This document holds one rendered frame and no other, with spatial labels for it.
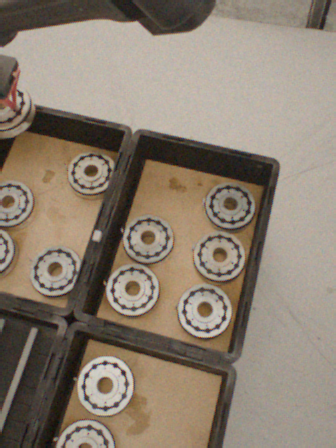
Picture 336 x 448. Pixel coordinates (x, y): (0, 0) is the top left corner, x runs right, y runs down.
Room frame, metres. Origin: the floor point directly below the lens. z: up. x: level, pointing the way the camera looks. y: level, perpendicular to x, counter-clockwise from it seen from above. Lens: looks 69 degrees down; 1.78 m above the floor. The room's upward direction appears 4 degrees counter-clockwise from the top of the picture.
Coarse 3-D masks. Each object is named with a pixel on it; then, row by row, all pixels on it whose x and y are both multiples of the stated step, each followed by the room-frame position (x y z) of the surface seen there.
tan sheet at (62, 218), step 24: (24, 144) 0.57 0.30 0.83; (48, 144) 0.57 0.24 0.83; (72, 144) 0.56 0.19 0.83; (24, 168) 0.51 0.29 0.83; (48, 168) 0.51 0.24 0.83; (48, 192) 0.45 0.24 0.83; (72, 192) 0.44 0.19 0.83; (48, 216) 0.39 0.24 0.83; (72, 216) 0.39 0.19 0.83; (96, 216) 0.38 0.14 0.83; (24, 240) 0.34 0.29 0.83; (48, 240) 0.34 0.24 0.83; (72, 240) 0.33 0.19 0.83; (24, 264) 0.29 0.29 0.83; (0, 288) 0.24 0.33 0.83; (24, 288) 0.24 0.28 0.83
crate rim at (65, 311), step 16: (48, 112) 0.58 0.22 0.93; (64, 112) 0.58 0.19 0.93; (112, 128) 0.53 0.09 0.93; (128, 128) 0.53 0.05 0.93; (128, 144) 0.49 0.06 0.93; (112, 176) 0.43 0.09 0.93; (112, 192) 0.39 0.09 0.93; (96, 224) 0.33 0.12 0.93; (80, 272) 0.24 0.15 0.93; (80, 288) 0.21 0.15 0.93; (16, 304) 0.19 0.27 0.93; (32, 304) 0.19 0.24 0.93; (48, 304) 0.18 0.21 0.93
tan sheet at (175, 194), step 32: (160, 192) 0.43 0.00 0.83; (192, 192) 0.42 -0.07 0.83; (256, 192) 0.41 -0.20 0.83; (128, 224) 0.36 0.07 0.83; (192, 224) 0.35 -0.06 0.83; (192, 256) 0.28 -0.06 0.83; (224, 256) 0.28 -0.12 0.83; (128, 288) 0.23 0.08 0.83; (160, 288) 0.22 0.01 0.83; (224, 288) 0.21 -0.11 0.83; (128, 320) 0.16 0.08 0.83; (160, 320) 0.16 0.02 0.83
